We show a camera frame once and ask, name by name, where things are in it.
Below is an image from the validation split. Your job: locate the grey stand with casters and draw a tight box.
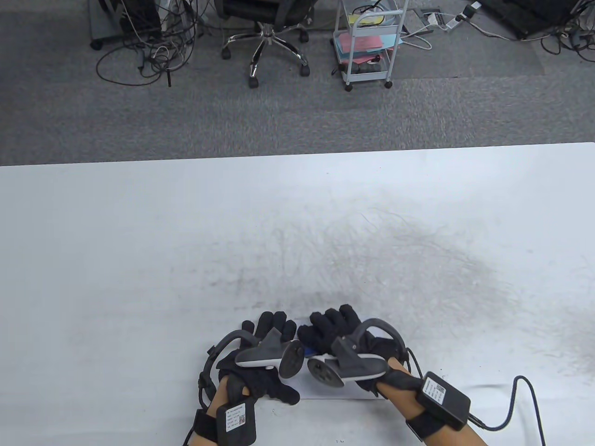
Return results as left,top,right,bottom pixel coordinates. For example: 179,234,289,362
87,0,122,52

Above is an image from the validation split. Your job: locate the person's right forearm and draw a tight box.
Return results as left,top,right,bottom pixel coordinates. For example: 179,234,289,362
384,385,494,446

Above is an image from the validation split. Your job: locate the grey glove-mounted ring controller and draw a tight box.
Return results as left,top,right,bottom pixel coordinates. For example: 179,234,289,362
199,327,307,410
307,318,410,389

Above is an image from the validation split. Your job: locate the person's left hand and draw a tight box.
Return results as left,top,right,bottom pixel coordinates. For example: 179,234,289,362
216,311,301,406

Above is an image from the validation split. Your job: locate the black wrist strap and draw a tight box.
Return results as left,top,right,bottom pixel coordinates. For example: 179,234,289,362
192,408,220,440
406,411,448,441

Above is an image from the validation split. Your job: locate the bundle of dark cables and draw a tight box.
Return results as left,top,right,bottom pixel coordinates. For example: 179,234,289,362
539,16,595,62

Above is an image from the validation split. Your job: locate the black braided cable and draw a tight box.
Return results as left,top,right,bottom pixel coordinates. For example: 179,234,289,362
467,375,548,446

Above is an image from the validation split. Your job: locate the white power strip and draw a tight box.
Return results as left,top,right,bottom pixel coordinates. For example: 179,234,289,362
421,2,482,32

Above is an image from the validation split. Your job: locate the white rolling utility cart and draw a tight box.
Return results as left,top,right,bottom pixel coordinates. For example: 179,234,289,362
331,0,410,92

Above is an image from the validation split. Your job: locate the person's left forearm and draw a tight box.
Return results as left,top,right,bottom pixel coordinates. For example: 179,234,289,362
186,375,242,446

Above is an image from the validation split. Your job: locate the person's right hand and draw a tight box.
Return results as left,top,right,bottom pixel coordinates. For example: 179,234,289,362
297,304,421,400

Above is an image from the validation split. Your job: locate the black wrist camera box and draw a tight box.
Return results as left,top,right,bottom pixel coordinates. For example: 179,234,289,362
225,397,258,446
415,371,471,431

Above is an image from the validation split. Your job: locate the tangle of black cables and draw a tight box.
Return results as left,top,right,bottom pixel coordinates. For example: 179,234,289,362
95,0,207,89

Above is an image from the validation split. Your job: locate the black office chair chrome base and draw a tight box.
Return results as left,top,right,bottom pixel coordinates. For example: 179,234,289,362
220,0,312,90

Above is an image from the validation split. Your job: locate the black equipment case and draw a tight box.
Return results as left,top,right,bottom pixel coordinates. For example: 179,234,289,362
478,0,595,41

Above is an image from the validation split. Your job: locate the pink paper stack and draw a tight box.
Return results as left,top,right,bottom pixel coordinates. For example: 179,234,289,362
336,33,404,65

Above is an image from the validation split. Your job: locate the white looped cable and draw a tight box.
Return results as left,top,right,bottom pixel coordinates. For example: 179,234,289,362
399,26,434,51

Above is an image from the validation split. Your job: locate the black computer tower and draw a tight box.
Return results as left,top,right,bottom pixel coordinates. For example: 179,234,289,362
119,0,164,41

